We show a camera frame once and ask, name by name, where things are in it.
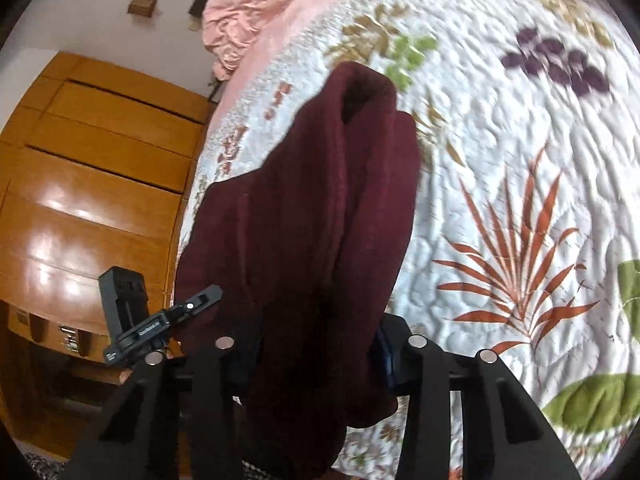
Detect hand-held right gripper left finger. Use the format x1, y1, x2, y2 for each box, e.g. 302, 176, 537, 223
72, 332, 265, 480

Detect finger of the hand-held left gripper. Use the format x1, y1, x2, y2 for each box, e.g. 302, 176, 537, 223
167, 284, 224, 320

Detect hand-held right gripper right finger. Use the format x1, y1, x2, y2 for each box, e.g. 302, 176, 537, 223
369, 314, 584, 480

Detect pink blanket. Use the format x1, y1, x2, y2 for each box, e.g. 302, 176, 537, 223
200, 0, 353, 82

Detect person's patterned clothing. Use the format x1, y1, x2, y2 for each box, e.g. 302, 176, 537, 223
20, 452, 76, 480

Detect maroon pants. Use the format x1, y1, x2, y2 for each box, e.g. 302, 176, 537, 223
174, 61, 422, 478

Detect white floral quilt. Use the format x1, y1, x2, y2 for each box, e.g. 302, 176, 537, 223
172, 0, 640, 480

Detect wooden wardrobe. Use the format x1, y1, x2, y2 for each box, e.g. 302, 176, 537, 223
0, 50, 217, 461

